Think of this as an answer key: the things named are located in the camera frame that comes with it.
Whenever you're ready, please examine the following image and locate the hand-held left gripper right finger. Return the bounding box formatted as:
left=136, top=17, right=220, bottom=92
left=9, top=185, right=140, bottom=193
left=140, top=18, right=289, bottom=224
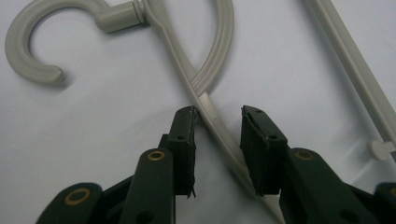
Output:
left=239, top=105, right=379, bottom=224

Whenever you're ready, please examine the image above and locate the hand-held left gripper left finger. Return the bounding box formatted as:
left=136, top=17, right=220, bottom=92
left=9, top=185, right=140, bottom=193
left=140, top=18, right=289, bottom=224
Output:
left=119, top=105, right=200, bottom=224

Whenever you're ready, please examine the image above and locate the grey plastic clothes hanger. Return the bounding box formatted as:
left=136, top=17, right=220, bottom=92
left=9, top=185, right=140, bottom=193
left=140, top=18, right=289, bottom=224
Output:
left=4, top=0, right=396, bottom=224

